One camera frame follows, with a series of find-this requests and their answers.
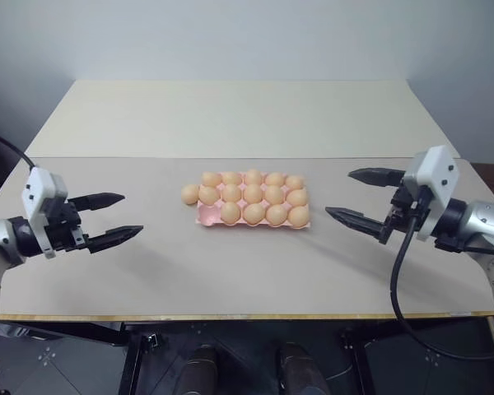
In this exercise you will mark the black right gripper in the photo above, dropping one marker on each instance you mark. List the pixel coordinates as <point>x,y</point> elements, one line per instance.
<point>407,205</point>

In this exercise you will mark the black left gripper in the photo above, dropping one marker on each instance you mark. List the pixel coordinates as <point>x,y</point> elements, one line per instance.
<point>63,230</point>

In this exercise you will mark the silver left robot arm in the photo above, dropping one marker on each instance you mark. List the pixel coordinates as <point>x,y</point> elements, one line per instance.
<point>0,236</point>

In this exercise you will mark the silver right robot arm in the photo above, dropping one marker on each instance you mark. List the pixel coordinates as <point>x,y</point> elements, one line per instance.
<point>477,222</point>

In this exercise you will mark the tan egg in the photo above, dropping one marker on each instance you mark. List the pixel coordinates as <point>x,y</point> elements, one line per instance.
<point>274,193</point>
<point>297,197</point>
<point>231,177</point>
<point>274,179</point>
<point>231,192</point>
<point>294,181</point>
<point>189,193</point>
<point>276,214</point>
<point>208,194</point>
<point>230,212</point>
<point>253,193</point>
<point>211,179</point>
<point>253,213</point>
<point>298,216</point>
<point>253,176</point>

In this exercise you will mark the pink egg tray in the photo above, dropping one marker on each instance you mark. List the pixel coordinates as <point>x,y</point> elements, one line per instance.
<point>208,216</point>

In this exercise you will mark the dark rounded shape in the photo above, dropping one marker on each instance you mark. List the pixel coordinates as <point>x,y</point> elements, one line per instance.
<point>300,370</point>
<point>201,370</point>

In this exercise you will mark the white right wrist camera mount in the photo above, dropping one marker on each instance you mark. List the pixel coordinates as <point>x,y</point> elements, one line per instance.
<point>434,168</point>

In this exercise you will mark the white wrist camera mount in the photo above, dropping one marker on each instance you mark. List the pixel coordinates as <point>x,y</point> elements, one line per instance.
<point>39,185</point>
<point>434,168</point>

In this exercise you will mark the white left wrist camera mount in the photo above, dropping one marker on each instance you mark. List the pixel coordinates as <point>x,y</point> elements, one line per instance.
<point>39,185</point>

